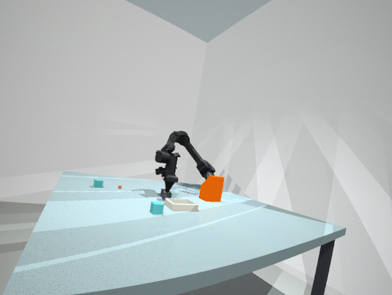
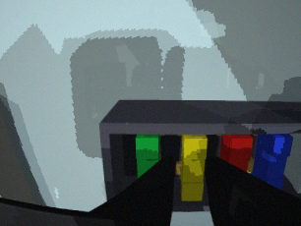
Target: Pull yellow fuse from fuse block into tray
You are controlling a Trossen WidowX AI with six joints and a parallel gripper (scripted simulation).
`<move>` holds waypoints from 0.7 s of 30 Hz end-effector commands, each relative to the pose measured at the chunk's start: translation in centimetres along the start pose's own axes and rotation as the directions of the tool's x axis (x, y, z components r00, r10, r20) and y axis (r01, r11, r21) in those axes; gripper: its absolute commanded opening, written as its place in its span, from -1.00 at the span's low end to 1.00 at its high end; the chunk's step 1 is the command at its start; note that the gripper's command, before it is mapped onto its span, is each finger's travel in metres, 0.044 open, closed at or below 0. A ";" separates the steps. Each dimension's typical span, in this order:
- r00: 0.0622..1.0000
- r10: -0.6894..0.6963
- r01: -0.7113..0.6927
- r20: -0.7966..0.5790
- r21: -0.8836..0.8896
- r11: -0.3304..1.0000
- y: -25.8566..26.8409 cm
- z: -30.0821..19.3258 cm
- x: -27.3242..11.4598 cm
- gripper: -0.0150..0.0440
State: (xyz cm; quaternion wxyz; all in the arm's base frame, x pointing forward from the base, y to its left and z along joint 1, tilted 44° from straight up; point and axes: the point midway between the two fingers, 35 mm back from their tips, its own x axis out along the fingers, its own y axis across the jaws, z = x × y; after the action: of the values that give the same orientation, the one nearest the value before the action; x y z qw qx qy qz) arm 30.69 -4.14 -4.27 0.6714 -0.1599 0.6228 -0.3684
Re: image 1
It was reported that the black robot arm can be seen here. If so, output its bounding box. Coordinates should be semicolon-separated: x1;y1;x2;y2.
155;131;216;180

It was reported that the white rectangular tray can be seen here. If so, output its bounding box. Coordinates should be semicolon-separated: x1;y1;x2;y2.
165;198;199;211

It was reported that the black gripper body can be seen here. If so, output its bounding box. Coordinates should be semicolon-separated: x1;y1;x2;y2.
161;164;178;183

